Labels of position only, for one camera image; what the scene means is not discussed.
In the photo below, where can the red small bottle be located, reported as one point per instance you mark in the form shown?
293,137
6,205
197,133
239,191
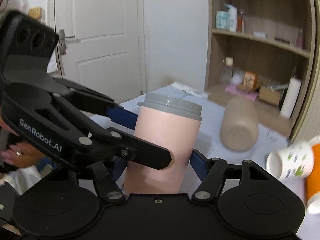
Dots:
240,22

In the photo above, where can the white patterned tablecloth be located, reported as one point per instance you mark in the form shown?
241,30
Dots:
208,139

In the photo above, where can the pink small bottle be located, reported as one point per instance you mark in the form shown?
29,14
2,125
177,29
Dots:
300,39

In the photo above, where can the orange floral small box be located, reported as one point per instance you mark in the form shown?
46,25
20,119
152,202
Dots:
250,80

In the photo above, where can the pink tumbler grey lid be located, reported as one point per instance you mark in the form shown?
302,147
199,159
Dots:
171,123

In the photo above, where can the white panel door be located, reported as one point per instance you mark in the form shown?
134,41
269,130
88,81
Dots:
99,46

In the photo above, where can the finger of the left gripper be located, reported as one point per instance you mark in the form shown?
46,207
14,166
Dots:
116,143
123,117

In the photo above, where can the orange paper cup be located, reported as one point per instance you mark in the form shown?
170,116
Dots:
312,181

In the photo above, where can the beige tumbler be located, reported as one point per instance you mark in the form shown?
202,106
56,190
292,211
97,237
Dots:
239,128

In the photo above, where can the clear bottle beige cap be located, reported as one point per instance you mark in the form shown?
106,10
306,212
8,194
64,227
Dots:
228,70

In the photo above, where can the small cardboard box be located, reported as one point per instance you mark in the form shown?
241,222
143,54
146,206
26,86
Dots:
269,96

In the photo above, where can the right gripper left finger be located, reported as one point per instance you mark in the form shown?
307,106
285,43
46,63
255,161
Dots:
105,187

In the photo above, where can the teal label jar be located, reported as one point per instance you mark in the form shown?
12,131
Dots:
222,20

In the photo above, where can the white paper towel roll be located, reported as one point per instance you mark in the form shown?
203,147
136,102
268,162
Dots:
290,97

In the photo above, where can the wooden open shelf unit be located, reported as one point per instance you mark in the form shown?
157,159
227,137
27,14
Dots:
268,49

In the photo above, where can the person's left hand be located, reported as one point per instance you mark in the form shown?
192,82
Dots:
22,155

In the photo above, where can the white tube bottle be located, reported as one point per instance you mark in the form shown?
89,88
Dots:
233,13

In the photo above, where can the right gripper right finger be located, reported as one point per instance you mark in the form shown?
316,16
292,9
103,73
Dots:
211,173

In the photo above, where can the white floral paper cup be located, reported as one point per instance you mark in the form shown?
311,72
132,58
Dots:
295,161

